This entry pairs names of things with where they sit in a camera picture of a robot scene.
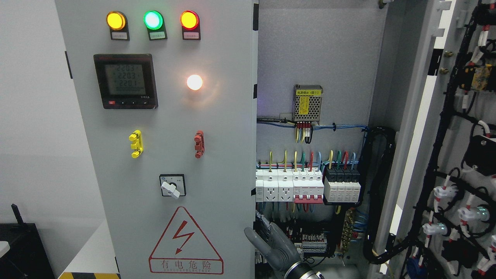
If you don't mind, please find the red electric hazard sticker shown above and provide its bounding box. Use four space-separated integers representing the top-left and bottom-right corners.
148 206 224 274

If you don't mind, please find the perforated metal power supply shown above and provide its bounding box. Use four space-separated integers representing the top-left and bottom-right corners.
293 84 324 122

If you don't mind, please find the white sockets and breakers row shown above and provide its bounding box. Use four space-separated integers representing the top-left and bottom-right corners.
255 168 324 204

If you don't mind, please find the lower relay terminal row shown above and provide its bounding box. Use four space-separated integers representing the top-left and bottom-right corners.
253 218 328 264

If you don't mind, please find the dark grey robot hand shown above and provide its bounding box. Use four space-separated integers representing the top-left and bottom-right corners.
244 222 302 273

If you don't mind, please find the black digital power meter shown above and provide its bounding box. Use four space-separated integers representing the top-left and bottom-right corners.
93 53 159 109

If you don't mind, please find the black white surge protector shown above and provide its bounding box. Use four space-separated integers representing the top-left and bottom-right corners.
324 168 363 207

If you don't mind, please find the red terminal connector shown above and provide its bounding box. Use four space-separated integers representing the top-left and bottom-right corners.
194 130 205 158

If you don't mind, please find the white glowing indicator light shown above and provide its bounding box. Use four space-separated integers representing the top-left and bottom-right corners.
186 74 203 91

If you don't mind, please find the grey cabinet door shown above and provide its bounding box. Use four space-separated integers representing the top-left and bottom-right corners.
55 0 258 279
364 0 495 279

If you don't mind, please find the black box at left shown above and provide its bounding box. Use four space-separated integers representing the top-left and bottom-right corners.
0 204 55 279

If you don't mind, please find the yellow indicator light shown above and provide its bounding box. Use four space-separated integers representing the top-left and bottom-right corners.
106 10 130 41

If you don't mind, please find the yellow terminal connector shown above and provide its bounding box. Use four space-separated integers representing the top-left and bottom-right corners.
129 129 144 158

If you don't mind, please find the black right cable harness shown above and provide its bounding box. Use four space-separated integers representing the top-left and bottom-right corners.
356 126 411 265

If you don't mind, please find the green indicator light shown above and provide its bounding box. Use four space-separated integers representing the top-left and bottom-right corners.
143 10 168 41

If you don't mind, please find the red indicator light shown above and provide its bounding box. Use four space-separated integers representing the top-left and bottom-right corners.
180 10 201 40

